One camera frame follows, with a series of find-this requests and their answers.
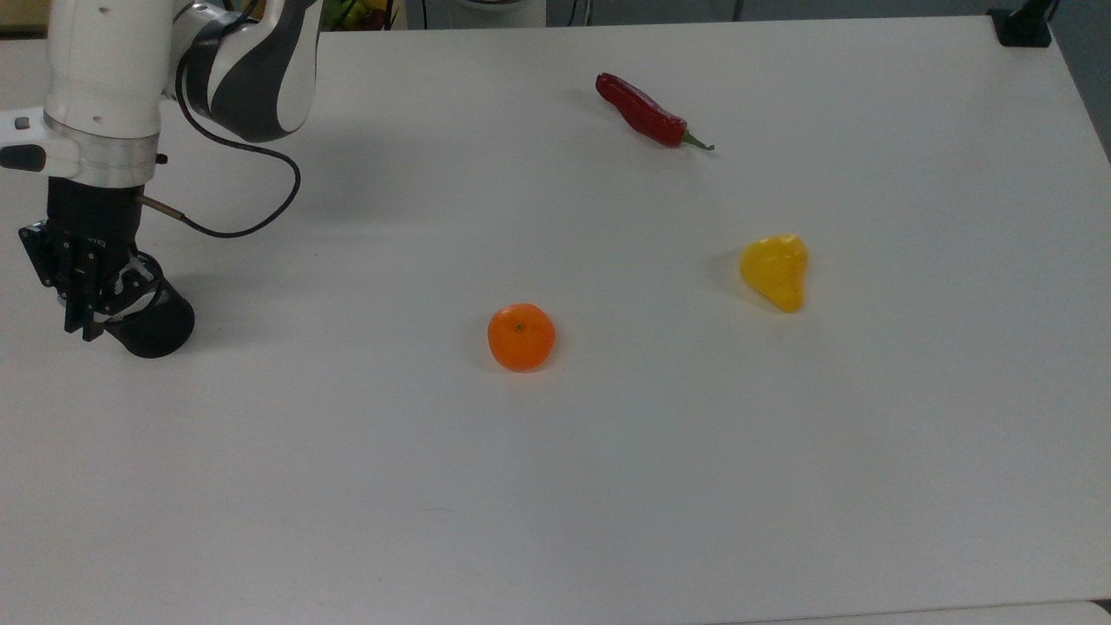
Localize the black table clamp mount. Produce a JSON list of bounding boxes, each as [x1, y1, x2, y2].
[[988, 0, 1062, 49]]

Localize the light wooden side table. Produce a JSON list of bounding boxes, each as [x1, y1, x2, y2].
[[0, 0, 50, 36]]

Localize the black mesh pen cup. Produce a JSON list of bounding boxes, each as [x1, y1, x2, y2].
[[102, 252, 196, 359]]

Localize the orange mandarin fruit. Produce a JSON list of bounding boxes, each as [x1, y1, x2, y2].
[[487, 302, 557, 373]]

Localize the yellow bell pepper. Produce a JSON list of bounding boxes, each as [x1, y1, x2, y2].
[[739, 233, 810, 314]]

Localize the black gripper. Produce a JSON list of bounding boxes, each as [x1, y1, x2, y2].
[[18, 176, 166, 342]]

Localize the basket of toy fruit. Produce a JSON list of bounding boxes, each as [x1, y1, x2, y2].
[[321, 0, 398, 32]]

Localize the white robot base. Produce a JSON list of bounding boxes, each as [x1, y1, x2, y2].
[[455, 0, 549, 29]]

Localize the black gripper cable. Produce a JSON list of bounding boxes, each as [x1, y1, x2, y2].
[[135, 50, 303, 240]]

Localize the red chili pepper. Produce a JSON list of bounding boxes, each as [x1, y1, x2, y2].
[[595, 72, 716, 153]]

